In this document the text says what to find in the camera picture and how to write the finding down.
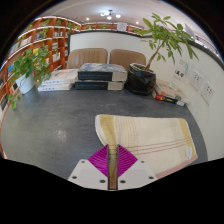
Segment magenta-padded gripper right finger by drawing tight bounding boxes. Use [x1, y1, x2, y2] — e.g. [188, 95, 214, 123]
[117, 143, 158, 191]

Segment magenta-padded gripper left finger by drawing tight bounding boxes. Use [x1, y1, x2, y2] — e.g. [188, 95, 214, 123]
[67, 144, 111, 190]

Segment cream and yellow striped towel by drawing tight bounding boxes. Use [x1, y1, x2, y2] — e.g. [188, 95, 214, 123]
[94, 114, 199, 191]

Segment dark blue thick book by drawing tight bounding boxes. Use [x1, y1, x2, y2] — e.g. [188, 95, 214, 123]
[74, 79, 125, 92]
[77, 62, 128, 83]

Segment beige flat book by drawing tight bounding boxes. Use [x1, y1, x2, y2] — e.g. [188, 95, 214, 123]
[153, 78, 190, 104]

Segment white thick book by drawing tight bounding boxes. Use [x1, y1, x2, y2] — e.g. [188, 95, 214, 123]
[37, 82, 75, 92]
[43, 68, 80, 86]

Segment small tree in black pot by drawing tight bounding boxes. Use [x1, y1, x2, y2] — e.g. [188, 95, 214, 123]
[124, 12, 199, 97]

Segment leafy plant in white pot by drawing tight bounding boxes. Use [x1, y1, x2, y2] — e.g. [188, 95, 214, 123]
[7, 47, 52, 111]

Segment white leaflet card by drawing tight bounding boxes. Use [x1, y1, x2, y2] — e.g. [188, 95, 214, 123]
[172, 59, 189, 89]

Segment tan upholstered chair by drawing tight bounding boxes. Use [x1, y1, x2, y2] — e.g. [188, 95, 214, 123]
[66, 48, 109, 70]
[109, 48, 147, 71]

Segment orange wooden bookshelf unit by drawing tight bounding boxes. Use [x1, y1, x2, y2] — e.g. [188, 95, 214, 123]
[0, 15, 145, 159]

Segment white standing sign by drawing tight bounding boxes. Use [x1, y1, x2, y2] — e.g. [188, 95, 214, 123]
[184, 23, 198, 39]

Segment recessed ceiling lights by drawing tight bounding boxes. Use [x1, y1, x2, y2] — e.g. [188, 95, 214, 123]
[85, 16, 135, 25]

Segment ceiling chandelier lamp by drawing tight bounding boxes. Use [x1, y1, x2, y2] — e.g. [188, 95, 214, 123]
[99, 9, 122, 21]

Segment white wall socket panel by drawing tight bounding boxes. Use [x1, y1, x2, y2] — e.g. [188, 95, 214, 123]
[190, 69, 205, 92]
[200, 81, 217, 105]

